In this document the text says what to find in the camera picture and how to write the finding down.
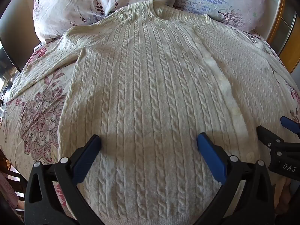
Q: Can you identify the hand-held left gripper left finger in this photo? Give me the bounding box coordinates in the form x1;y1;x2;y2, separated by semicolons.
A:
24;134;102;225

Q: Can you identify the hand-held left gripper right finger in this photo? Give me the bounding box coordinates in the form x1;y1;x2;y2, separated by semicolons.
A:
196;132;277;225

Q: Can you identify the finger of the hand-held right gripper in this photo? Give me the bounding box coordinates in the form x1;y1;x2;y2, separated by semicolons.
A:
280;115;300;137
256;125;285;150

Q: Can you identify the cream cable-knit sweater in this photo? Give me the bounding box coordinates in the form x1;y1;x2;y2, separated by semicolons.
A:
7;1;297;225

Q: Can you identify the peach cloth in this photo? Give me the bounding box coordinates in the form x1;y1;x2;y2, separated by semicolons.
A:
274;175;297;217

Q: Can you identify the floral bed sheet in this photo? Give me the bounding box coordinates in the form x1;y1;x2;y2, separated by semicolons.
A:
0;29;300;219

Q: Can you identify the dark wooden chair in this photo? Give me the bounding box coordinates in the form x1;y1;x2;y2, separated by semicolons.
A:
0;149;27;217

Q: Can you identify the blue lavender print pillow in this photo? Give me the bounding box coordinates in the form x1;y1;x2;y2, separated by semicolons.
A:
173;0;268;33

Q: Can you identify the dark panel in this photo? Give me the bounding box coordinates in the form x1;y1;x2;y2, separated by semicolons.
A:
0;0;39;74

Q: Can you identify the pink-white floral pillow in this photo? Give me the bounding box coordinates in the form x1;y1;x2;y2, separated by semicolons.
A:
31;0;180;44

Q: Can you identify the yellow wooden frame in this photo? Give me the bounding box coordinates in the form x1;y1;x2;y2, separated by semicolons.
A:
267;0;300;74

